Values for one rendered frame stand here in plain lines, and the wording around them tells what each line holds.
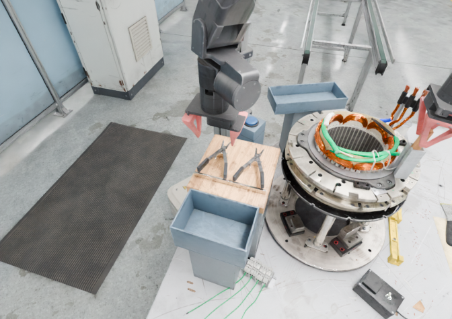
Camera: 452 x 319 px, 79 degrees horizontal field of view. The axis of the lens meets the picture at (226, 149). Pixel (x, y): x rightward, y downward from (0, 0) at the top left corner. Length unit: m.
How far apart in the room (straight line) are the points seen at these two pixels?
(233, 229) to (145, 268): 1.13
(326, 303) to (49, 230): 1.70
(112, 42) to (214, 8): 2.29
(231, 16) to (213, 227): 0.47
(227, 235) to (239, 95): 0.36
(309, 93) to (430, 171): 0.57
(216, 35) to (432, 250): 0.91
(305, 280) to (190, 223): 0.38
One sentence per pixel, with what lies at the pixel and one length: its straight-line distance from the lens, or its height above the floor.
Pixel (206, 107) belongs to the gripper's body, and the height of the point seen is 1.27.
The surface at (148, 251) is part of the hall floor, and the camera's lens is 1.80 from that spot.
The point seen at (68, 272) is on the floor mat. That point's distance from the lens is 1.90.
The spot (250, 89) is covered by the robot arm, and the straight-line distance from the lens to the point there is 0.45.
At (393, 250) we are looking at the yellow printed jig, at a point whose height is 0.79.
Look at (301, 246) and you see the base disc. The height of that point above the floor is 0.80.
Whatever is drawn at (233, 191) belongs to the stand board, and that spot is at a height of 1.06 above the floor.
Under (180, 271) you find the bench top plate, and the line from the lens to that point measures 0.87.
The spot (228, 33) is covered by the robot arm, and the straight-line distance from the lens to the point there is 0.47.
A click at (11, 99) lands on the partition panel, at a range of 2.69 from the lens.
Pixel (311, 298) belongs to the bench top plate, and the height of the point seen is 0.78.
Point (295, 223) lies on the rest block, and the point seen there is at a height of 0.84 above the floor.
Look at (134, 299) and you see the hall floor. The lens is 1.72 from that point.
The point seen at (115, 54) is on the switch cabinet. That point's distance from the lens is 2.73.
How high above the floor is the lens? 1.58
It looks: 45 degrees down
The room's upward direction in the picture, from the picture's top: straight up
